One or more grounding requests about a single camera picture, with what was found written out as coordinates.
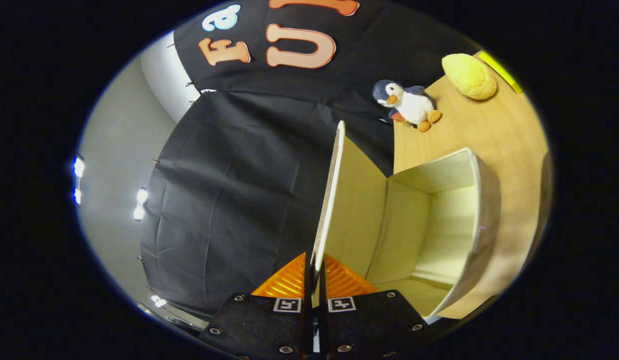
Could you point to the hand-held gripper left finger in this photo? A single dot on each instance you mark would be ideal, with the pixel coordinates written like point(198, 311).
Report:
point(259, 325)

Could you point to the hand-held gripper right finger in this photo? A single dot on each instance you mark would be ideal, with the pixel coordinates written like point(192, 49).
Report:
point(369, 320)

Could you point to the beige fabric storage box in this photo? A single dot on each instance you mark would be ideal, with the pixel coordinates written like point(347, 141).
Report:
point(404, 225)

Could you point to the black backdrop cloth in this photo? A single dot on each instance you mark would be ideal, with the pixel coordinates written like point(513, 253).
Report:
point(229, 190)

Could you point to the penguin plush toy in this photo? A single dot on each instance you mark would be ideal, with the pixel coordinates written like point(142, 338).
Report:
point(413, 106)

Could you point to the yellow bun plush toy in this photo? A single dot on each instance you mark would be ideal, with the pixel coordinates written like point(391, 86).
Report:
point(470, 76)

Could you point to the yellow book with red circle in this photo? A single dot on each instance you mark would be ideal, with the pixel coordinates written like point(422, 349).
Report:
point(499, 72)

